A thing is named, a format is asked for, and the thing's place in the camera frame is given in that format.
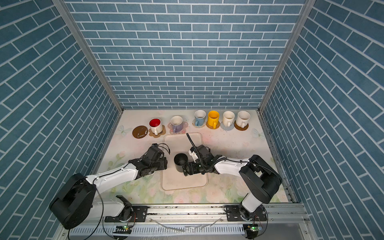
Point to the cork paw print coaster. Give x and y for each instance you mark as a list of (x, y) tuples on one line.
[(163, 132)]

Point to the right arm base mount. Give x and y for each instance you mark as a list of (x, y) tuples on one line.
[(236, 213)]

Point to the white mug purple handle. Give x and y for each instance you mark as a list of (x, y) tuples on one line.
[(177, 124)]

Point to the light blue mug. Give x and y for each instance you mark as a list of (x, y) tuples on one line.
[(200, 117)]

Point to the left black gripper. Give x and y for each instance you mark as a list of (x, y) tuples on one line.
[(164, 163)]

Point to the pink flower coaster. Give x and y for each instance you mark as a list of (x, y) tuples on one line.
[(182, 132)]

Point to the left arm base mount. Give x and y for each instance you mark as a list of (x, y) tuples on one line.
[(135, 213)]

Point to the beige plastic tray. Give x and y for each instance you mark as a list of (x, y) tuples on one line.
[(173, 177)]

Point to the black mug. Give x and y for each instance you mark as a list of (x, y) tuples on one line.
[(181, 160)]

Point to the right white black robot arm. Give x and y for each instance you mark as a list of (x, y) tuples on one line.
[(261, 179)]

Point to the yellow mug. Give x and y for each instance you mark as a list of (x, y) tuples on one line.
[(213, 116)]

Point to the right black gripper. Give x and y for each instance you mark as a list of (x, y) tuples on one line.
[(191, 168)]

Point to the red mug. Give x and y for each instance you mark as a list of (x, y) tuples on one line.
[(156, 126)]

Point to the white speckled mug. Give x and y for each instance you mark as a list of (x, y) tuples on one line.
[(243, 118)]

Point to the aluminium front rail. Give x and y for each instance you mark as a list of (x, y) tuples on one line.
[(204, 214)]

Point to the brown round coaster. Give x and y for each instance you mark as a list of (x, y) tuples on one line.
[(140, 132), (240, 128)]

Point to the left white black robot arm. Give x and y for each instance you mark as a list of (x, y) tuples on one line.
[(80, 198)]

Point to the light blue round coaster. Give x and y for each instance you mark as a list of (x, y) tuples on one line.
[(226, 128)]

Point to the woven rattan round coaster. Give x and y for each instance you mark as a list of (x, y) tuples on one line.
[(213, 125)]

